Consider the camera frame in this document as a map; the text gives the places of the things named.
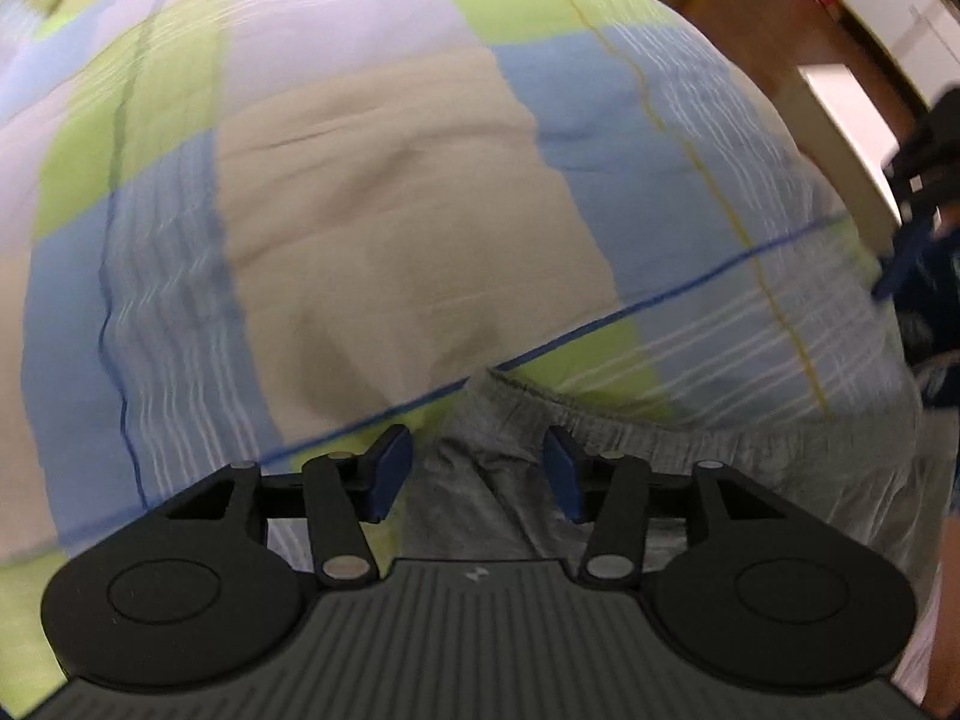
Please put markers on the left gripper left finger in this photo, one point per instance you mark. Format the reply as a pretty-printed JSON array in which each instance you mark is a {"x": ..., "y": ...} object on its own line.
[{"x": 343, "y": 491}]

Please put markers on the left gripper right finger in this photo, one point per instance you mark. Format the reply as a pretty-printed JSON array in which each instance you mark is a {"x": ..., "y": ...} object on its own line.
[{"x": 609, "y": 494}]

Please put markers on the plaid patchwork bedsheet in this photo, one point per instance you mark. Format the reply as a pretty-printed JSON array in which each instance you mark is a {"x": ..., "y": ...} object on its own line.
[{"x": 248, "y": 229}]

